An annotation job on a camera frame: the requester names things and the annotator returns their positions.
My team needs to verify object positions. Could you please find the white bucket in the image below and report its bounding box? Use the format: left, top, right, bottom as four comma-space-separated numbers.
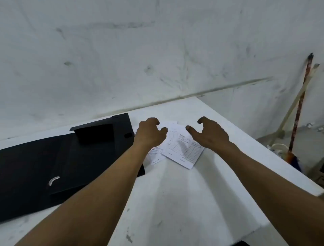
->
268, 143, 289, 157

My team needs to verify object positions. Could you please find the person's left forearm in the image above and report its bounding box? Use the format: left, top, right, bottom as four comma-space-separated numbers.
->
15, 143, 154, 246

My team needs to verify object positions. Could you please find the pale wooden stick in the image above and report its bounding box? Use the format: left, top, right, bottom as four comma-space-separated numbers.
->
268, 63, 321, 147

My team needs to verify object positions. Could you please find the person's right forearm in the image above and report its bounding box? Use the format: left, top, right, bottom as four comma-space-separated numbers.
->
214, 142, 324, 246

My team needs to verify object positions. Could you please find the person's right hand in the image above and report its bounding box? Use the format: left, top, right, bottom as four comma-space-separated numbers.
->
185, 116, 232, 152

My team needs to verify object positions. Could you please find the black folder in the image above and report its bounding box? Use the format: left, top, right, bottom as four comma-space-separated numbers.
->
0, 113, 145, 223

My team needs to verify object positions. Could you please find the stack of receipts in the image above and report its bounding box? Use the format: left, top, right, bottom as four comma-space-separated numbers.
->
136, 121, 205, 170

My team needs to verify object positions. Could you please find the broom with red striped handle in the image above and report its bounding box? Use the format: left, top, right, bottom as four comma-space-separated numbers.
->
285, 52, 314, 173

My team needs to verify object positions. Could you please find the person's left hand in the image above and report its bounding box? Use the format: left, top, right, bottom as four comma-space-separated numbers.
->
133, 117, 169, 152

